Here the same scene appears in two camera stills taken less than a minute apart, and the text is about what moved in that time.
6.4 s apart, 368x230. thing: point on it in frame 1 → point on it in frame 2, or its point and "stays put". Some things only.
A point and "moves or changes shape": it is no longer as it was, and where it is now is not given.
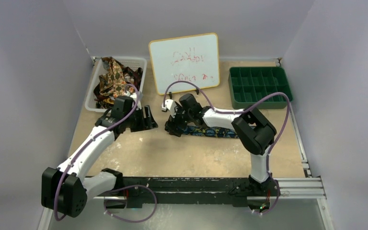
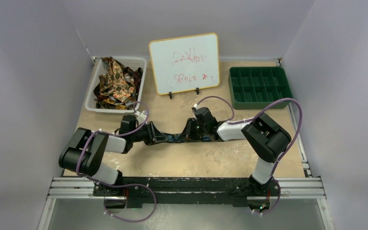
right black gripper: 176,120 → 191,129
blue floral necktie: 210,132 moves or changes shape
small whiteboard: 194,58 stays put
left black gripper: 146,123 → 154,136
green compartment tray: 247,85 stays put
